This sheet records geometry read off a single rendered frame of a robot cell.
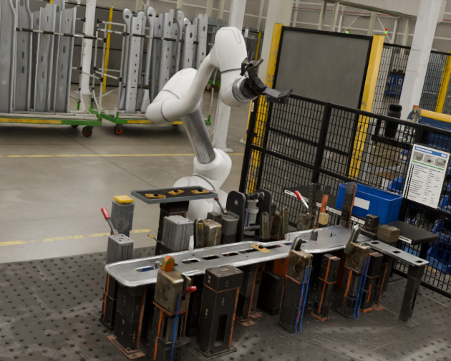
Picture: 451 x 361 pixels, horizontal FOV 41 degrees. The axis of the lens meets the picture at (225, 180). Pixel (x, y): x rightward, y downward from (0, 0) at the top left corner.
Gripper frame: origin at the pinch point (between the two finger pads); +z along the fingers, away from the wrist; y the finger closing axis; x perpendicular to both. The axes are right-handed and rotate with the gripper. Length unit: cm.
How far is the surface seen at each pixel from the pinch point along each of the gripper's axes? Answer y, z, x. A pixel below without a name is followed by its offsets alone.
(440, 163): -109, -70, 62
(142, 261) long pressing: -16, -46, -69
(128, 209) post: -3, -66, -56
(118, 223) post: -4, -66, -63
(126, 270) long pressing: -12, -38, -75
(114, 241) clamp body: -4, -50, -70
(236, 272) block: -42, -29, -51
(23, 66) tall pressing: 135, -770, 68
